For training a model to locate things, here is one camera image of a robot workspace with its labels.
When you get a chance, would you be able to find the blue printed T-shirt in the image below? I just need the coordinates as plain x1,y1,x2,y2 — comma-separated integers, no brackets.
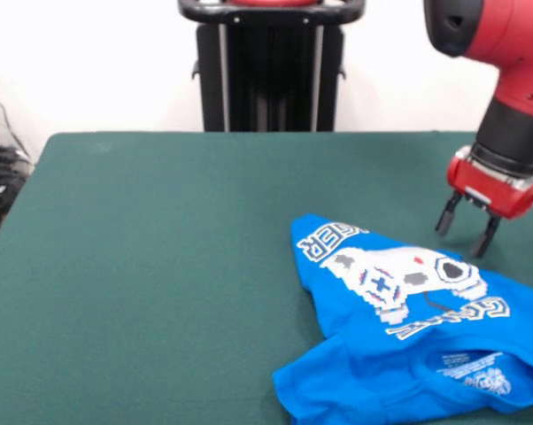
271,212,533,425

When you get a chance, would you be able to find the black cable tangle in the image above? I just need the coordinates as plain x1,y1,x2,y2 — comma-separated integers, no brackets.
0,81,35,234

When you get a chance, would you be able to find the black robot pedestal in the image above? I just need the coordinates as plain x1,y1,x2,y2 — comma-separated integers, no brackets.
177,0,366,133

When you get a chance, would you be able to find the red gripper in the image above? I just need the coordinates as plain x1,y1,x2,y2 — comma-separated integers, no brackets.
434,144,533,259

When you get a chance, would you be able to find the dark green table cloth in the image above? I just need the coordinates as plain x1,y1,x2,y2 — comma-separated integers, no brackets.
0,130,533,425

